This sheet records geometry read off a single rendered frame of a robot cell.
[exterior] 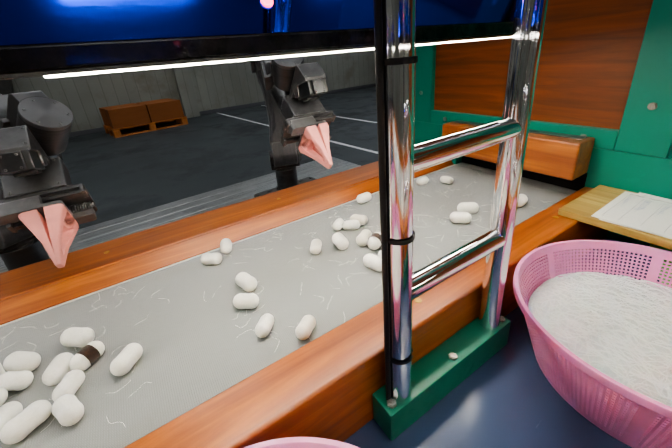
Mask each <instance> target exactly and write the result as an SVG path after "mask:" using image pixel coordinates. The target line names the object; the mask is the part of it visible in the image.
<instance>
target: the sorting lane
mask: <svg viewBox="0 0 672 448"><path fill-rule="evenodd" d="M423 176H426V177H428V179H429V181H428V183H427V184H424V185H421V186H419V185H417V183H416V180H417V179H418V178H421V177H423ZM423 176H420V177H417V178H414V229H413V230H414V231H415V239H414V241H413V272H415V271H417V270H419V269H421V268H422V267H424V266H426V265H428V264H430V263H432V262H434V261H435V260H437V259H439V258H441V257H443V256H445V255H446V254H448V253H450V252H452V251H454V250H456V249H457V248H459V247H461V246H463V245H465V244H467V243H469V242H470V241H472V240H474V239H476V238H478V237H480V236H481V235H483V234H485V233H487V232H489V225H490V216H491V208H492V199H493V191H494V182H495V175H493V174H489V173H485V172H481V171H477V170H473V169H470V168H466V167H462V166H458V165H456V164H454V165H451V166H448V167H445V168H443V169H440V170H437V171H434V172H431V173H428V174H426V175H423ZM442 176H448V177H452V178H453V180H454V181H453V183H452V184H445V183H441V181H440V178H441V177H442ZM519 194H525V195H526V196H527V198H528V201H527V203H525V204H524V205H523V206H521V207H517V213H516V219H515V226H516V225H518V224H520V223H521V222H523V221H525V220H527V219H528V218H530V217H532V216H534V215H536V214H537V213H539V212H541V211H543V210H544V209H546V208H548V207H550V206H551V205H553V204H555V203H557V202H559V201H560V200H562V199H564V198H566V197H567V196H569V195H570V194H566V193H562V192H558V191H554V190H550V189H547V188H543V187H539V186H535V185H531V184H527V183H523V182H521V187H520V193H519ZM371 196H372V198H371V200H370V201H368V202H365V203H363V204H360V203H358V202H357V200H356V199H355V200H352V201H349V202H347V203H344V204H341V205H338V206H335V207H333V208H330V209H327V210H324V211H321V212H318V213H316V214H313V215H310V216H307V217H304V218H301V219H299V220H296V221H293V222H290V223H287V224H285V225H282V226H279V227H276V228H273V229H270V230H268V231H265V232H262V233H259V234H256V235H254V236H251V237H248V238H245V239H242V240H239V241H237V242H234V243H232V250H231V252H230V253H228V254H224V253H222V252H221V250H220V248H217V249H214V250H211V251H208V252H206V253H216V252H217V253H220V254H221V255H222V261H221V263H219V264H217V265H204V264H203V263H202V262H201V256H202V255H203V254H204V253H203V254H200V255H197V256H194V257H191V258H189V259H186V260H183V261H180V262H177V263H175V264H172V265H169V266H166V267H163V268H160V269H158V270H155V271H152V272H149V273H146V274H144V275H141V276H138V277H135V278H132V279H129V280H127V281H124V282H121V283H118V284H115V285H113V286H110V287H107V288H104V289H101V290H98V291H96V292H93V293H90V294H87V295H84V296H81V297H79V298H76V299H73V300H70V301H67V302H65V303H62V304H59V305H56V306H53V307H50V308H48V309H45V310H42V311H39V312H36V313H34V314H31V315H28V316H25V317H22V318H19V319H17V320H14V321H11V322H8V323H5V324H3V325H0V363H1V364H2V366H3V362H4V360H5V358H6V357H7V356H8V355H10V354H11V353H13V352H16V351H29V352H36V353H38V354H39V355H40V356H41V363H40V365H39V366H38V367H37V368H36V369H35V370H33V371H31V372H32V373H33V376H34V379H33V381H32V383H31V384H30V385H29V386H28V387H27V388H25V389H23V390H20V391H8V398H7V400H6V401H5V403H4V404H6V403H8V402H11V401H18V402H20V403H21V404H22V406H23V410H24V409H25V408H26V407H28V406H29V405H30V404H31V403H33V402H35V401H38V400H47V401H49V402H50V403H51V405H53V403H54V401H53V400H52V393H53V390H54V389H55V388H56V386H57V385H58V384H57V385H54V386H47V385H45V384H44V383H43V382H42V375H43V373H44V371H45V370H46V368H47V367H48V366H49V364H50V363H51V362H52V360H53V359H54V358H55V357H56V356H57V355H59V354H61V353H65V352H69V353H71V354H73V355H75V354H76V353H77V352H78V351H79V350H81V349H82V348H83V347H67V346H63V345H62V344H61V342H60V336H61V334H62V333H63V332H64V331H65V330H66V329H68V328H71V327H81V328H83V327H88V328H91V329H93V330H94V332H95V338H94V340H93V341H101V342H102V343H103V344H104V346H105V350H104V353H103V354H102V355H101V357H100V358H99V359H98V360H97V361H96V362H95V363H94V364H93V365H92V366H90V367H89V368H88V369H86V370H85V371H83V372H84V374H85V380H84V382H83V383H82V385H81V386H80V387H79V389H78V390H77V391H76V393H75V394H74V395H75V396H76V397H77V399H78V400H79V401H80V402H81V403H82V404H83V405H84V415H83V417H82V418H81V419H80V420H79V421H78V422H77V423H76V424H74V425H71V426H62V425H61V424H60V423H59V422H58V420H57V418H56V417H55V416H54V415H53V414H52V412H51V414H50V416H49V417H48V418H47V419H46V420H45V421H44V422H43V423H42V424H40V425H39V426H38V427H36V428H35V429H34V430H33V431H32V432H31V433H30V434H28V435H27V436H26V437H25V438H24V439H23V440H21V441H20V442H18V443H15V444H4V443H3V442H2V441H1V440H0V448H123V447H125V446H127V445H129V444H131V443H132V442H134V441H136V440H138V439H139V438H141V437H143V436H145V435H146V434H148V433H150V432H152V431H154V430H155V429H157V428H159V427H161V426H162V425H164V424H166V423H168V422H169V421H171V420H173V419H175V418H177V417H178V416H180V415H182V414H184V413H185V412H187V411H189V410H191V409H192V408H194V407H196V406H198V405H200V404H201V403H203V402H205V401H207V400H208V399H210V398H212V397H214V396H215V395H217V394H219V393H221V392H223V391H224V390H226V389H228V388H230V387H231V386H233V385H235V384H237V383H238V382H240V381H242V380H244V379H246V378H247V377H249V376H251V375H253V374H254V373H256V372H258V371H260V370H261V369H263V368H265V367H267V366H269V365H270V364H272V363H274V362H276V361H277V360H279V359H281V358H283V357H284V356H286V355H288V354H290V353H291V352H293V351H295V350H297V349H299V348H300V347H302V346H304V345H306V344H307V343H309V342H311V341H313V340H314V339H316V338H318V337H320V336H322V335H323V334H325V333H327V332H329V331H330V330H332V329H334V328H336V327H337V326H339V325H341V324H343V323H345V322H346V321H348V320H350V319H352V318H353V317H355V316H357V315H359V314H360V313H362V312H364V311H366V310H368V309H369V308H371V307H373V306H375V305H376V304H378V303H380V302H382V301H383V291H382V271H380V272H378V271H375V270H372V269H370V268H368V267H366V266H365V265H364V263H363V257H364V256H365V255H366V254H369V253H371V254H374V255H376V256H378V253H379V251H380V250H381V246H380V247H379V248H378V249H376V250H371V249H370V248H369V247H368V245H366V246H363V247H362V246H359V245H358V244H357V242H356V238H357V236H358V235H359V234H360V233H361V231H362V230H364V229H368V230H370V231H371V233H372V234H373V233H374V232H380V233H381V229H380V198H379V191H378V192H375V193H372V194H371ZM462 202H475V203H477V204H478V206H479V210H478V211H477V212H476V213H474V214H470V215H471V217H472V219H471V221H470V222H469V223H466V224H464V223H453V222H452V221H451V220H450V214H451V213H452V212H458V210H457V206H458V205H459V204H460V203H462ZM353 214H358V215H365V216H367V218H368V222H367V224H366V225H360V227H359V228H358V229H356V230H349V231H347V230H344V229H343V227H342V228H341V230H339V231H335V230H334V229H333V227H332V225H333V223H334V222H335V221H336V219H338V218H342V219H343V220H344V221H347V220H350V217H351V216H352V215H353ZM335 233H341V234H343V235H344V237H346V238H347V240H348V242H349V245H348V247H347V248H346V249H345V250H340V249H338V248H337V246H336V245H335V244H334V243H333V242H332V236H333V235H334V234H335ZM314 239H319V240H321V242H322V246H321V251H320V253H319V254H316V255H314V254H312V253H311V252H310V246H311V242H312V240H314ZM240 272H246V273H248V274H249V275H251V276H253V277H254V278H255V279H256V280H257V287H256V288H255V289H254V290H253V291H251V292H247V291H245V290H243V289H242V288H241V287H240V286H238V285H237V284H236V282H235V278H236V276H237V275H238V274H239V273H240ZM239 293H248V294H249V293H254V294H256V295H257V296H258V297H259V304H258V306H257V307H256V308H254V309H238V308H236V307H235V306H234V305H233V298H234V297H235V296H236V295H237V294H239ZM266 313H269V314H271V315H273V317H274V325H273V327H272V329H271V331H270V332H269V334H268V335H267V336H266V337H264V338H259V337H258V336H257V335H256V334H255V327H256V325H257V323H258V321H259V320H260V318H261V316H262V315H264V314H266ZM305 315H312V316H313V317H314V318H315V320H316V325H315V327H314V329H313V330H312V332H311V334H310V336H309V338H307V339H306V340H300V339H298V338H297V336H296V334H295V330H296V327H297V326H298V325H299V323H300V322H301V320H302V318H303V317H304V316H305ZM131 343H138V344H140V345H141V346H142V349H143V353H142V356H141V357H140V358H139V359H138V361H137V362H136V363H135V364H134V365H133V367H132V368H131V370H130V371H129V372H128V373H126V374H125V375H123V376H115V375H113V374H112V373H111V372H110V365H111V362H112V361H113V360H114V359H115V358H116V357H117V356H118V355H119V354H120V352H121V351H122V350H123V349H124V348H125V347H126V346H127V345H128V344H131ZM4 404H3V405H4Z"/></svg>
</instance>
